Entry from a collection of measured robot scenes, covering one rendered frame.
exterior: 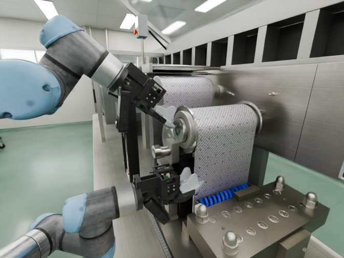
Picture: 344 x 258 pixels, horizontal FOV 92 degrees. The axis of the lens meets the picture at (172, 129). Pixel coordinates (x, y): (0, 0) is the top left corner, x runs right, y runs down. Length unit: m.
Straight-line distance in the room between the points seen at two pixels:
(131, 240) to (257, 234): 0.38
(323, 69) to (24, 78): 0.64
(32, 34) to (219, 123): 5.91
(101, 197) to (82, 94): 5.59
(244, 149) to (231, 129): 0.11
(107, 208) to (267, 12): 0.76
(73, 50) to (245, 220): 0.58
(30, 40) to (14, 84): 5.88
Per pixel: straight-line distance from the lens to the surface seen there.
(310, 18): 0.67
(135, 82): 0.44
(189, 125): 0.46
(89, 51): 0.41
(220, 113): 0.52
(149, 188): 0.45
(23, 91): 0.27
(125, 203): 0.43
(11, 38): 6.24
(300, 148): 0.65
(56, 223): 0.56
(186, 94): 0.69
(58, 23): 0.42
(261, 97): 0.71
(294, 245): 0.57
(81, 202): 0.44
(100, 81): 0.42
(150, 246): 0.63
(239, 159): 0.61
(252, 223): 0.55
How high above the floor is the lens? 1.40
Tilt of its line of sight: 17 degrees down
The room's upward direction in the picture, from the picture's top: straight up
